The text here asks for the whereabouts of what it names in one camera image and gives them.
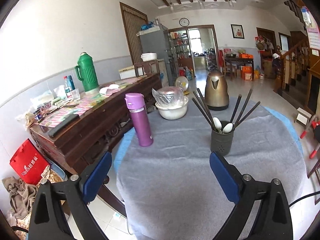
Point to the framed wall picture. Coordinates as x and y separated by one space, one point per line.
237 31

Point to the dark wooden side table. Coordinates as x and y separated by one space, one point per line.
232 64

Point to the dark wooden sideboard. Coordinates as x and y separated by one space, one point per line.
100 128

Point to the round wall clock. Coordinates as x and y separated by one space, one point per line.
184 22

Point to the wooden stair railing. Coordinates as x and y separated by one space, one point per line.
291 66

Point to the blue under cloth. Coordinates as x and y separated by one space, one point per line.
128 136

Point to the white bowl with plastic wrap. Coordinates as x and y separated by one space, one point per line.
171 102

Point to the grey refrigerator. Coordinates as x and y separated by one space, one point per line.
157 40

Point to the brown towel on floor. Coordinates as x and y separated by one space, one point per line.
21 195

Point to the small standing fan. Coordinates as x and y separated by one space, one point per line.
183 83

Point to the white ceramic spoon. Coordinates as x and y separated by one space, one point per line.
227 128
217 124

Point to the brown wooden door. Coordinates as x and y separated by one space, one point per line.
133 19

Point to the red shopping bag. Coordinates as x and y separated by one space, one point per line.
28 163

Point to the wall calendar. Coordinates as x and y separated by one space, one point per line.
311 28

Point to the purple thermos bottle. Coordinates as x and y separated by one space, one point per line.
137 109

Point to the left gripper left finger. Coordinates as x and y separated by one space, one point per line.
83 190

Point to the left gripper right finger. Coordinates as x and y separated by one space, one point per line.
243 193

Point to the gold electric kettle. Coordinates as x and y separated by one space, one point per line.
216 91

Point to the white chest freezer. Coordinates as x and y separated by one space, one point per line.
145 68

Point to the green thermos jug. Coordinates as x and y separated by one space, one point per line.
85 72

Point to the grey table cloth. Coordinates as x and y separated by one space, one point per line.
170 189

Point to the dark grey utensil holder cup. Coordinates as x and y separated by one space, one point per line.
221 142

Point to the white rice cooker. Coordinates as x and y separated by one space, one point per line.
148 57

